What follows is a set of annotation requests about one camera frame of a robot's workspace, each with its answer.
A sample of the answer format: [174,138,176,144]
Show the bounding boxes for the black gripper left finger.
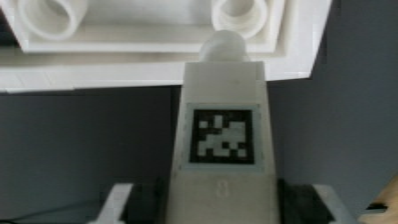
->
[87,181,166,224]

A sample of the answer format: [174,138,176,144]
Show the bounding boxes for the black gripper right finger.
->
[278,179,359,224]

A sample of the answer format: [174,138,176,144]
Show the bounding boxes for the white table leg with tag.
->
[166,30,279,224]

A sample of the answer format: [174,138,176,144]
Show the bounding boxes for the white square tabletop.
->
[0,0,333,93]

